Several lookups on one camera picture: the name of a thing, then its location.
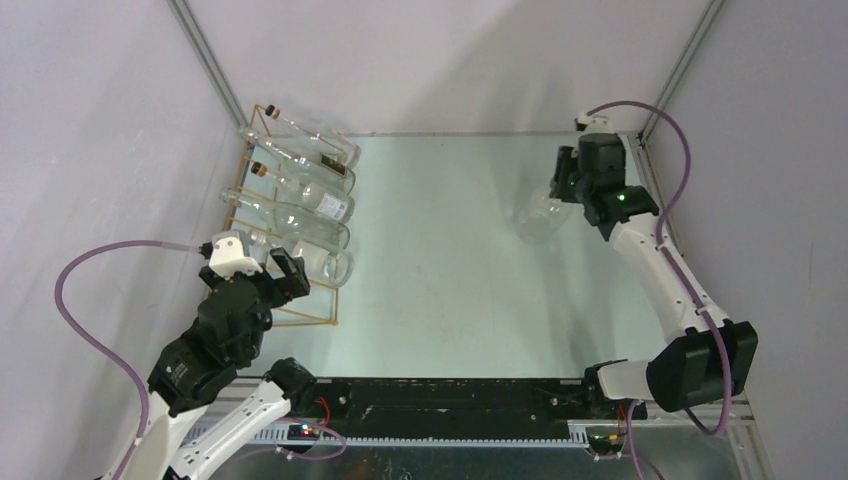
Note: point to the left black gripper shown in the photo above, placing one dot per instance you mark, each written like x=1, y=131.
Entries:
x=295, y=268

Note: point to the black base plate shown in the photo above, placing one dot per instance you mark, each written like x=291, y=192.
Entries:
x=450, y=407

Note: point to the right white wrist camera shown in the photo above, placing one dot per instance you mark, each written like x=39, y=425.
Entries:
x=591, y=124

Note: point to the right electronics board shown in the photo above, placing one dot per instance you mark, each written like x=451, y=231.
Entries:
x=611, y=439

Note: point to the aluminium frame rail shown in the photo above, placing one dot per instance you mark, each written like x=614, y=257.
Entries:
x=371, y=440

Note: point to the clear bottle white label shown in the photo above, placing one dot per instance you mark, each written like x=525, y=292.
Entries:
x=305, y=191

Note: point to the clear bottle frosted cap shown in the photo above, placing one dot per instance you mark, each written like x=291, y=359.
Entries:
x=324, y=262

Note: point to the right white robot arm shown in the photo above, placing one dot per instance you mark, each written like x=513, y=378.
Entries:
x=707, y=356

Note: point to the long clear glass bottle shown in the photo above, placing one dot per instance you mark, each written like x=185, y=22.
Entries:
x=281, y=217

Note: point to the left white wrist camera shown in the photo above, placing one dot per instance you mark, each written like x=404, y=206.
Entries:
x=228, y=253

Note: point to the electronics board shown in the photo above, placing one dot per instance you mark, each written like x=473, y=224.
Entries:
x=611, y=439
x=303, y=432

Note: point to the left electronics board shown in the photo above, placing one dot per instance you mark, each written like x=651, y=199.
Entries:
x=303, y=432

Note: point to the clear bottle black cork top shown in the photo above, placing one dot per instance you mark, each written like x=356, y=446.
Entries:
x=315, y=134

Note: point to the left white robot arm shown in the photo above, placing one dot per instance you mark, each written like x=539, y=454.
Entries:
x=191, y=371

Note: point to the clear bottle black label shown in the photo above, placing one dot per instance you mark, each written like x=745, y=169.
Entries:
x=297, y=158

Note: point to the gold wire wine rack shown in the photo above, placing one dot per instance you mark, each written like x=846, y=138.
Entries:
x=321, y=307

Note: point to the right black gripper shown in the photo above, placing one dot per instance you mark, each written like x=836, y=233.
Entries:
x=567, y=158

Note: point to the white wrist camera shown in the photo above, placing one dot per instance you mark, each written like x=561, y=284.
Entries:
x=591, y=124
x=228, y=253

